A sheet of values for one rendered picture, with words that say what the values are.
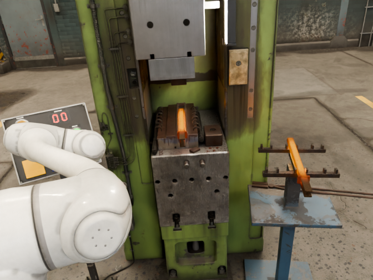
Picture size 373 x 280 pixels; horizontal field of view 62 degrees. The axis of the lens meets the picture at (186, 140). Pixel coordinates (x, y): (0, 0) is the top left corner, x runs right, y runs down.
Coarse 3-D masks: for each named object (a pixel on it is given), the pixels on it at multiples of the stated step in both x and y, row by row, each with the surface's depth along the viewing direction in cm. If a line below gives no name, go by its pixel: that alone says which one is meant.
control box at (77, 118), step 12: (60, 108) 136; (72, 108) 138; (84, 108) 140; (12, 120) 129; (24, 120) 130; (36, 120) 132; (48, 120) 134; (60, 120) 135; (72, 120) 137; (84, 120) 139; (12, 156) 127; (48, 168) 132; (24, 180) 128; (36, 180) 130
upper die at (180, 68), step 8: (152, 56) 140; (152, 64) 136; (160, 64) 136; (168, 64) 136; (176, 64) 136; (184, 64) 136; (192, 64) 136; (152, 72) 137; (160, 72) 137; (168, 72) 137; (176, 72) 138; (184, 72) 138; (192, 72) 138; (152, 80) 139
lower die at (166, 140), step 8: (176, 104) 189; (184, 104) 185; (192, 104) 187; (168, 112) 179; (176, 112) 178; (184, 112) 175; (192, 112) 176; (168, 120) 169; (176, 120) 168; (192, 120) 166; (168, 128) 159; (176, 128) 159; (192, 128) 157; (160, 136) 154; (168, 136) 152; (176, 136) 152; (192, 136) 152; (160, 144) 154; (168, 144) 154; (176, 144) 154; (192, 144) 154
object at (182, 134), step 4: (180, 112) 173; (180, 116) 168; (180, 120) 163; (180, 124) 158; (184, 124) 162; (180, 128) 154; (184, 128) 154; (180, 132) 148; (184, 132) 148; (180, 136) 144; (184, 136) 144; (180, 140) 142; (184, 140) 149; (180, 144) 145; (184, 144) 145
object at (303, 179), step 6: (288, 138) 156; (288, 144) 154; (294, 144) 151; (294, 150) 146; (294, 156) 141; (294, 162) 139; (300, 162) 136; (300, 168) 132; (300, 174) 128; (300, 180) 127; (306, 180) 124; (306, 186) 121; (306, 192) 120
